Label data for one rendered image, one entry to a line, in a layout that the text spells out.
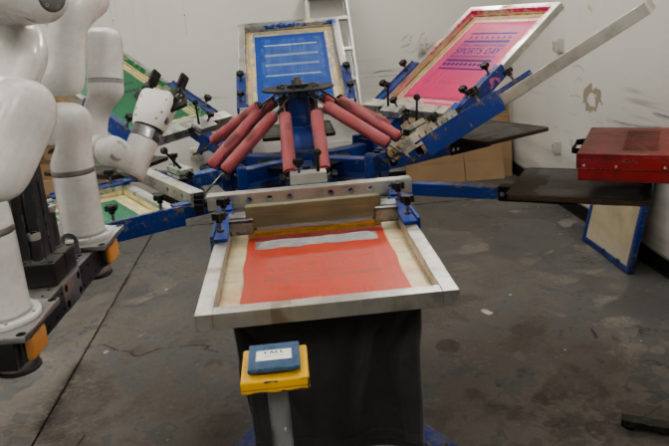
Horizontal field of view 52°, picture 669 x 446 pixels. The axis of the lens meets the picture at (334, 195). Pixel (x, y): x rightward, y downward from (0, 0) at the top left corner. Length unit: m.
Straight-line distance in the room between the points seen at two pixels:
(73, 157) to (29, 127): 0.46
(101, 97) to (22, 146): 0.61
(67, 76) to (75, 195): 0.26
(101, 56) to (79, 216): 0.39
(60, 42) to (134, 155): 0.32
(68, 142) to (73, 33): 0.24
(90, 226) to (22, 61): 0.52
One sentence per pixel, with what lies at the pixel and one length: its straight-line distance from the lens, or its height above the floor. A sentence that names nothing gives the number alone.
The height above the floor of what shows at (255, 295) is 0.96.
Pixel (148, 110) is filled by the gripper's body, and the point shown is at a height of 1.39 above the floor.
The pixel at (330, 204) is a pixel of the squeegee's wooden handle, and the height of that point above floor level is 1.04.
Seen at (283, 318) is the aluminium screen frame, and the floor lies 0.96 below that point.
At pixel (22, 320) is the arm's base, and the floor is 1.15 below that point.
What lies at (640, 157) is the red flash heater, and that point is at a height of 1.10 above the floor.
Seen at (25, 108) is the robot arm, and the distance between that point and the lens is 1.16.
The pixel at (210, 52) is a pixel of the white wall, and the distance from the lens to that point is 6.15.
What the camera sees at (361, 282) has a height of 0.96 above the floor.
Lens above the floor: 1.61
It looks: 15 degrees down
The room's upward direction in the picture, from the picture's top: 4 degrees counter-clockwise
